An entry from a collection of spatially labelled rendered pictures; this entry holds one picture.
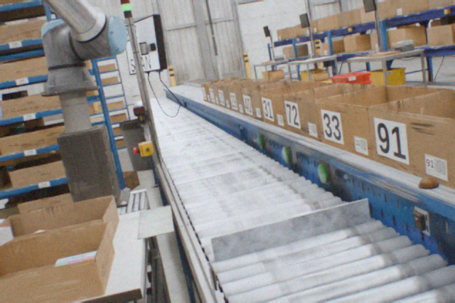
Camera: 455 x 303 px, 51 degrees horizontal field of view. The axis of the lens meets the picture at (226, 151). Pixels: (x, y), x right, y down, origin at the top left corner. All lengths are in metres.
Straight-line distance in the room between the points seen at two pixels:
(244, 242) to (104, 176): 0.86
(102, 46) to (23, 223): 0.71
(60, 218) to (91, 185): 0.23
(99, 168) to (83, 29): 0.55
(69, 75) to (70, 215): 0.55
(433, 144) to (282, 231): 0.45
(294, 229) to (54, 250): 0.72
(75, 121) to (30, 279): 0.88
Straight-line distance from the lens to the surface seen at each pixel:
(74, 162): 2.01
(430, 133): 1.23
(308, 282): 1.13
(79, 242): 1.53
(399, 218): 1.39
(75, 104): 2.01
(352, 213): 1.40
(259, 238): 1.32
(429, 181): 1.20
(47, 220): 1.87
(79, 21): 1.83
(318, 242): 1.33
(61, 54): 2.00
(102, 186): 2.02
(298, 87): 2.63
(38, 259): 1.57
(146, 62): 2.84
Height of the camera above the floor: 1.28
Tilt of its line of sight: 11 degrees down
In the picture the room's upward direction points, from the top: 10 degrees counter-clockwise
